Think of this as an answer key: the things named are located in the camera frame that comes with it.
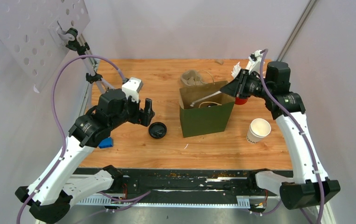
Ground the green paper bag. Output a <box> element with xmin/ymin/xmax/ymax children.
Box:
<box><xmin>179</xmin><ymin>79</ymin><xmax>235</xmax><ymax>138</ymax></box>

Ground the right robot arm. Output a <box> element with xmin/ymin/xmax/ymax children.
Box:
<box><xmin>221</xmin><ymin>61</ymin><xmax>341</xmax><ymax>210</ymax></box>

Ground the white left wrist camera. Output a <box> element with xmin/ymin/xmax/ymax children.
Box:
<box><xmin>121</xmin><ymin>77</ymin><xmax>143</xmax><ymax>103</ymax></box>

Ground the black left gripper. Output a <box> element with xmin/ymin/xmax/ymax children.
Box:
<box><xmin>110</xmin><ymin>92</ymin><xmax>156</xmax><ymax>130</ymax></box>

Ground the wrapped white straws bundle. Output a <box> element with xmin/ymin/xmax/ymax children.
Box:
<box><xmin>231</xmin><ymin>50</ymin><xmax>263</xmax><ymax>78</ymax></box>

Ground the blue toy brick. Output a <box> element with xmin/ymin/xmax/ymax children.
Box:
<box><xmin>98</xmin><ymin>137</ymin><xmax>114</xmax><ymax>148</ymax></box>

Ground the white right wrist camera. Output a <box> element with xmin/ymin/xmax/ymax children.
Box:
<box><xmin>245</xmin><ymin>50</ymin><xmax>265</xmax><ymax>74</ymax></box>

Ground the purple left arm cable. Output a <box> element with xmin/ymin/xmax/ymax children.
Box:
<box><xmin>16</xmin><ymin>55</ymin><xmax>127</xmax><ymax>224</ymax></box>

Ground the single white straw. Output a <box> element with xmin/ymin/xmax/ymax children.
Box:
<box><xmin>190</xmin><ymin>91</ymin><xmax>221</xmax><ymax>107</ymax></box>

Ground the cardboard cup carrier stack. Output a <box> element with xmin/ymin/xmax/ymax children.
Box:
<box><xmin>180</xmin><ymin>70</ymin><xmax>206</xmax><ymax>86</ymax></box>

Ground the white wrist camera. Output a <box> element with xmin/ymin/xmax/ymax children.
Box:
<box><xmin>245</xmin><ymin>50</ymin><xmax>265</xmax><ymax>74</ymax></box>
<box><xmin>121</xmin><ymin>77</ymin><xmax>143</xmax><ymax>103</ymax></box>

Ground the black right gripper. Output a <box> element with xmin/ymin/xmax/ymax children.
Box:
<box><xmin>220</xmin><ymin>68</ymin><xmax>272</xmax><ymax>99</ymax></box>

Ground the red cylindrical straw holder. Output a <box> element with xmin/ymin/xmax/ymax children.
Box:
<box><xmin>235</xmin><ymin>98</ymin><xmax>248</xmax><ymax>105</ymax></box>

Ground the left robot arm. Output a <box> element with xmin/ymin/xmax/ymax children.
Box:
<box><xmin>15</xmin><ymin>89</ymin><xmax>155</xmax><ymax>224</ymax></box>

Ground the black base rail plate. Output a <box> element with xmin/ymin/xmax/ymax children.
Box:
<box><xmin>91</xmin><ymin>168</ymin><xmax>278</xmax><ymax>205</ymax></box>

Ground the white paper cup stack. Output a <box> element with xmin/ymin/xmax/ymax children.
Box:
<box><xmin>246</xmin><ymin>118</ymin><xmax>271</xmax><ymax>144</ymax></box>

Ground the white perforated board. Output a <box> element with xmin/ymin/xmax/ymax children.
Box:
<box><xmin>0</xmin><ymin>0</ymin><xmax>90</xmax><ymax>92</ymax></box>

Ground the white tripod stand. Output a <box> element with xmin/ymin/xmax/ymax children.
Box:
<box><xmin>65</xmin><ymin>28</ymin><xmax>114</xmax><ymax>96</ymax></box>

